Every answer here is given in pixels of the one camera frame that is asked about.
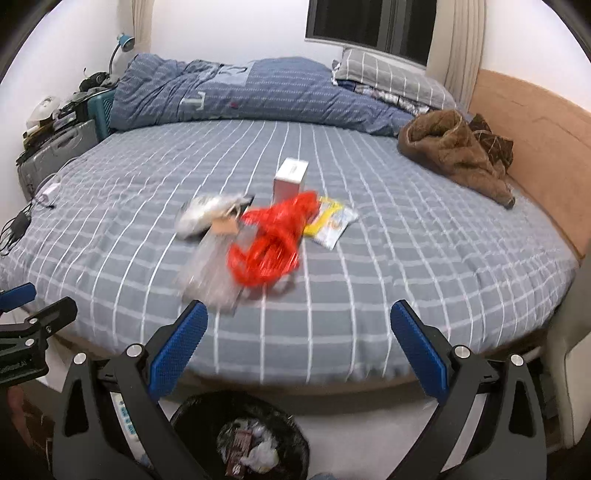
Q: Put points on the light wooden headboard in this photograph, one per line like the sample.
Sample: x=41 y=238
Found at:
x=540 y=152

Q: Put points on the clear bubble wrap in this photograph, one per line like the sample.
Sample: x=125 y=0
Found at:
x=207 y=272

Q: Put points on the red plastic bag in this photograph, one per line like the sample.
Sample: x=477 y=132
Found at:
x=272 y=230

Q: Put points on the blue striped quilt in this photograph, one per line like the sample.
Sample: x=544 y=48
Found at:
x=277 y=92

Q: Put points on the dark brown patterned cushion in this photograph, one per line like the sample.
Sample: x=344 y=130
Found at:
x=498 y=147

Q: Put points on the cream pleated curtain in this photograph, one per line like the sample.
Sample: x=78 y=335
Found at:
x=138 y=27
x=457 y=46

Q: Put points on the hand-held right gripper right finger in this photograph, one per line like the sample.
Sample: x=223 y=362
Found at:
x=420 y=350

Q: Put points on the teal suitcase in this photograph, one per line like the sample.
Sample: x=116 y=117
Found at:
x=101 y=110

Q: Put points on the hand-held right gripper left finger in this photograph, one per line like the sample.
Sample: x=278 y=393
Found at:
x=180 y=348

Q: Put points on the white cardboard box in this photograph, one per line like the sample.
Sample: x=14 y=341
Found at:
x=291 y=180

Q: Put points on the dark window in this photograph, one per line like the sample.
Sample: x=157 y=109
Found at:
x=351 y=23

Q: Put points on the dark patterned pillow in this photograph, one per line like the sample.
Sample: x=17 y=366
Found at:
x=392 y=98

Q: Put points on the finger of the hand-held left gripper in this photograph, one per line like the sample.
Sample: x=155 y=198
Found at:
x=16 y=295
x=51 y=316

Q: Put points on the person's left forearm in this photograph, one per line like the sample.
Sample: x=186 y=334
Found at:
x=14 y=408

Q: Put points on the brown fleece garment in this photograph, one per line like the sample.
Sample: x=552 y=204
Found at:
x=448 y=143

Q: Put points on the cream chair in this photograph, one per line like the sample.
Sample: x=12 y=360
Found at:
x=572 y=360

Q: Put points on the white round fan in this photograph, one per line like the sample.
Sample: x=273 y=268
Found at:
x=46 y=106

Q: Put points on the black device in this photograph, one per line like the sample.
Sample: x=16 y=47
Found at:
x=94 y=82

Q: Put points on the grey checked pillow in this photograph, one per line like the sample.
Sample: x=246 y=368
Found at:
x=383 y=74

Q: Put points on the blue desk lamp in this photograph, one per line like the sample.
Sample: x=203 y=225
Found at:
x=125 y=41

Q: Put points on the yellow snack packet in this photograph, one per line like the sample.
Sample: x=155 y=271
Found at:
x=330 y=226

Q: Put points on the white plastic bag with tag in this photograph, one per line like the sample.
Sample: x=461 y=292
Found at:
x=203 y=214

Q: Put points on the black lined trash bin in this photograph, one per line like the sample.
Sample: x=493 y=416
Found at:
x=194 y=415

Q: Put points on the white charger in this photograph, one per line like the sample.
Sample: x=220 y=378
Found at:
x=48 y=189

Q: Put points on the black packet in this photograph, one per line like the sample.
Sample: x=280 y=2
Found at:
x=247 y=199

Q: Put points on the grey hard suitcase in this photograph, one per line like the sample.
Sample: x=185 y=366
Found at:
x=55 y=147

